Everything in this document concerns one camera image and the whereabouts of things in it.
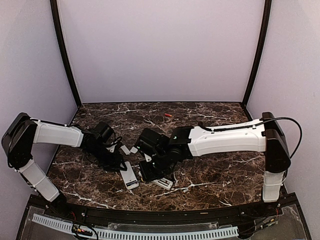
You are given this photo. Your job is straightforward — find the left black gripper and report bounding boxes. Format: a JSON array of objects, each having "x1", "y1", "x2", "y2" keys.
[{"x1": 87, "y1": 143, "x2": 127, "y2": 172}]

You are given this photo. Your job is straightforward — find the white battery cover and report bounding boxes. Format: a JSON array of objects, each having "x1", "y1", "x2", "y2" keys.
[{"x1": 120, "y1": 145, "x2": 131, "y2": 155}]

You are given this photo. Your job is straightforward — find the white slim remote control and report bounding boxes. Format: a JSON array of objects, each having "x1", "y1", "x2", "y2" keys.
[{"x1": 152, "y1": 178, "x2": 173, "y2": 190}]

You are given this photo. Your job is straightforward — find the grey remote control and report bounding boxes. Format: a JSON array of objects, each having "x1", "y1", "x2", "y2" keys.
[{"x1": 120, "y1": 161, "x2": 139, "y2": 190}]

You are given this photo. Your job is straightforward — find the grey remote battery cover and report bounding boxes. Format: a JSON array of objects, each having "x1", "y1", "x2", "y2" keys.
[{"x1": 130, "y1": 146, "x2": 138, "y2": 154}]

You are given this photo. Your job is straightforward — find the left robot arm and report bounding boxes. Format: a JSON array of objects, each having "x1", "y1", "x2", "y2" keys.
[{"x1": 1, "y1": 112, "x2": 128, "y2": 218}]

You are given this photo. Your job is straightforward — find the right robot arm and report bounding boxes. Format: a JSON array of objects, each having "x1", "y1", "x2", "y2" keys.
[{"x1": 134, "y1": 112, "x2": 294, "y2": 217}]

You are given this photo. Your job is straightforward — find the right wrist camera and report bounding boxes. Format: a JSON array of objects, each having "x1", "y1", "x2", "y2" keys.
[{"x1": 142, "y1": 153, "x2": 153, "y2": 162}]

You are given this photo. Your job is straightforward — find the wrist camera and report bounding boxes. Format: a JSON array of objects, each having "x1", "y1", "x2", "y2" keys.
[
  {"x1": 106, "y1": 136, "x2": 123, "y2": 153},
  {"x1": 142, "y1": 153, "x2": 153, "y2": 162}
]

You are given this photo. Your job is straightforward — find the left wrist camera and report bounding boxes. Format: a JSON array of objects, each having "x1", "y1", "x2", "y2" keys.
[{"x1": 106, "y1": 136, "x2": 123, "y2": 153}]

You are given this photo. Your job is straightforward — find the white slotted cable duct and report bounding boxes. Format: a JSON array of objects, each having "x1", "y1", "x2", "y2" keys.
[{"x1": 31, "y1": 213, "x2": 240, "y2": 240}]

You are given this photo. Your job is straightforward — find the black front rail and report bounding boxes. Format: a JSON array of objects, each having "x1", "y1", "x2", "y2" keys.
[{"x1": 42, "y1": 192, "x2": 298, "y2": 227}]

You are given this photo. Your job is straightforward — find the left black frame post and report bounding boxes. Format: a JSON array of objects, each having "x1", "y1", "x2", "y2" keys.
[{"x1": 49, "y1": 0, "x2": 82, "y2": 108}]

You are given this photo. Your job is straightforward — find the black frame post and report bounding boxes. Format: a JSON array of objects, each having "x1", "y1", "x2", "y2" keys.
[
  {"x1": 49, "y1": 0, "x2": 82, "y2": 108},
  {"x1": 241, "y1": 0, "x2": 272, "y2": 109}
]

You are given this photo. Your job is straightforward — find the right black frame post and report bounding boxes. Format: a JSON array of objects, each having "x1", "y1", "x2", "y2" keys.
[{"x1": 241, "y1": 0, "x2": 272, "y2": 109}]

